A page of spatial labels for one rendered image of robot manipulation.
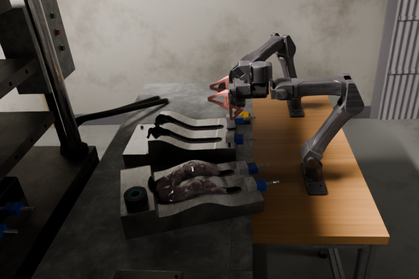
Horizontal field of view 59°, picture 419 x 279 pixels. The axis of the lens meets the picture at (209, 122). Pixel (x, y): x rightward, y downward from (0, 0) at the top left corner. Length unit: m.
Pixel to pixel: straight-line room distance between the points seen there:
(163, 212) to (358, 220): 0.68
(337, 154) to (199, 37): 1.86
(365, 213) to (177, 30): 2.28
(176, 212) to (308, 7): 2.26
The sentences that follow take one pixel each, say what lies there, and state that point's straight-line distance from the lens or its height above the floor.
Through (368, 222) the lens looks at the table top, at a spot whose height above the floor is 0.80.
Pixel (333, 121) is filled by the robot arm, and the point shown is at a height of 1.08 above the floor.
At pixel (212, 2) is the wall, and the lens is 3.15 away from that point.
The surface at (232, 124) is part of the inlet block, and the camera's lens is 1.69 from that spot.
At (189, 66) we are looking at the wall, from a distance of 3.33.
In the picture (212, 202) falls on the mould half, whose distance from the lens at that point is 1.32.
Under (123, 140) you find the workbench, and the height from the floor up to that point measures 0.80.
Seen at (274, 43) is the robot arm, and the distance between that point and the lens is 1.73.
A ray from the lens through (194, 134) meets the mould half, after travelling 1.70.
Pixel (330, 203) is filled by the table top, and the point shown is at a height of 0.80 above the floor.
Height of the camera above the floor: 1.78
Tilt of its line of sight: 30 degrees down
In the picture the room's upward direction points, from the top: 5 degrees counter-clockwise
